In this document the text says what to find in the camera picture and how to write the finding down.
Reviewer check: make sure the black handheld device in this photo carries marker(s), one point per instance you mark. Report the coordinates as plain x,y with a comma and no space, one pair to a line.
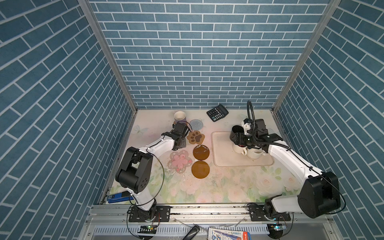
192,233

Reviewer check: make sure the black mug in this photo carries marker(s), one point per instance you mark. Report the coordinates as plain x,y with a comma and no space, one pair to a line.
235,130

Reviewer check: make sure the white mug red inside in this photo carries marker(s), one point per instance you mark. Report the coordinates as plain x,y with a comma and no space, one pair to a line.
240,149

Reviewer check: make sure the lilac mug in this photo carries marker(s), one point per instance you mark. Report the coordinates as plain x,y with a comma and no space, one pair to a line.
180,116

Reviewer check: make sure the blue black stapler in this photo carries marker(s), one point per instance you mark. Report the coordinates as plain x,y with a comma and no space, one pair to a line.
119,197

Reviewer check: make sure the pink flower coaster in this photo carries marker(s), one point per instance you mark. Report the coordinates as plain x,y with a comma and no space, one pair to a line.
179,161

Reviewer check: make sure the amber glossy round coaster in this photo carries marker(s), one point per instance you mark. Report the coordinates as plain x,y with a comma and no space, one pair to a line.
201,152

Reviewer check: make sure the beige rectangular tray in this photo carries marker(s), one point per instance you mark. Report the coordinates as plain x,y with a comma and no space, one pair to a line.
224,155

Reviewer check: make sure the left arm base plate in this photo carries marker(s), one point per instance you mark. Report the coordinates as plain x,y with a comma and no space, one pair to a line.
154,214

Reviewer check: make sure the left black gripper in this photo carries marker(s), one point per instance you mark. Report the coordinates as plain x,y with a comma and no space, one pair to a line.
183,142

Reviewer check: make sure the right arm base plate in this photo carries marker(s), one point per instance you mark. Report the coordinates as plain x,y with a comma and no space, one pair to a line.
259,213

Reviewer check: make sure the black desk calculator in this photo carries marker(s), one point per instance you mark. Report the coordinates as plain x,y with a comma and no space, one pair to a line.
217,113

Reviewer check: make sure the printed paper box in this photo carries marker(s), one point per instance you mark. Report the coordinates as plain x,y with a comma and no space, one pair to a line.
218,234

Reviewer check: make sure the brown paw print coaster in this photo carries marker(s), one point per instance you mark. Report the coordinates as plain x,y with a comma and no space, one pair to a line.
195,138

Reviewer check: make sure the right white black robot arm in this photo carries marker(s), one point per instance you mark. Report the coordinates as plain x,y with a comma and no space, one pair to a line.
319,194

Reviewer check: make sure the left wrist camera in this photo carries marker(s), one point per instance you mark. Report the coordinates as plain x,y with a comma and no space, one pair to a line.
181,128

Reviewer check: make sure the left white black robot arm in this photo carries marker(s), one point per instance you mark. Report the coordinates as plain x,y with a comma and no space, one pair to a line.
135,168

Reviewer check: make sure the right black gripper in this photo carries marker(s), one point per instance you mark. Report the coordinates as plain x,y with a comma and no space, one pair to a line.
239,138

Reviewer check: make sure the blue woven round coaster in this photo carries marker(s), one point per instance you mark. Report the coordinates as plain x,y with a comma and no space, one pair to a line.
196,124

